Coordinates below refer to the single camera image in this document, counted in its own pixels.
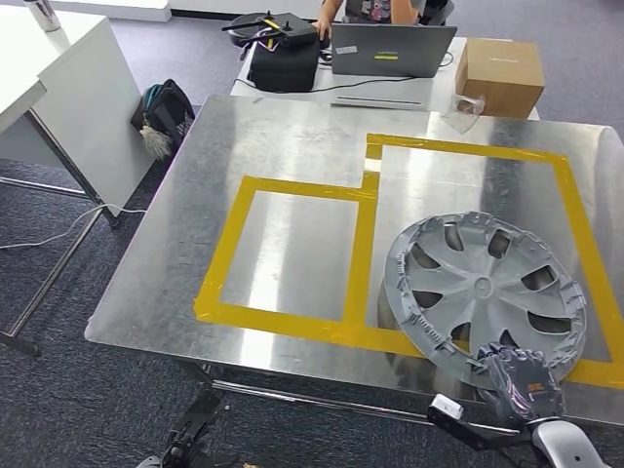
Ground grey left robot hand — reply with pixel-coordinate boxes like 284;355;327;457
135;389;226;468

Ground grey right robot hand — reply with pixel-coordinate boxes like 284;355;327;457
475;342;567;429

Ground grey plastic wheel cover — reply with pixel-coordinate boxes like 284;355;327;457
383;211;589;393

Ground steel workbench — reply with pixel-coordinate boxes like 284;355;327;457
83;95;624;431

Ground clear plastic wrapper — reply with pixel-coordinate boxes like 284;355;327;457
440;93;487;135

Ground brown cardboard box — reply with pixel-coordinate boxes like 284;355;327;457
455;36;546;120

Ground black bag with tassel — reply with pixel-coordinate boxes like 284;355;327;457
130;78;196;161

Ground white desk with steel legs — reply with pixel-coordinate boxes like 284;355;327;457
0;9;157;358

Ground black carry case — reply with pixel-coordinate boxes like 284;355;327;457
247;38;321;95

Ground grey laptop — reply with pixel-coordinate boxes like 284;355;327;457
330;23;459;79

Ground white table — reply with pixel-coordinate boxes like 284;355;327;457
229;35;541;122

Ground black device with antennas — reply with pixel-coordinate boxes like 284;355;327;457
221;9;318;51

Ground person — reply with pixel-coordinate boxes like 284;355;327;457
312;0;456;41

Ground shiny metal cup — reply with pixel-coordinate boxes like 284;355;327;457
23;0;63;33

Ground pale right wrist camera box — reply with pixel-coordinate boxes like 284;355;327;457
427;393;533;451

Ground white cable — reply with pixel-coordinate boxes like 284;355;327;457
0;202;147;252

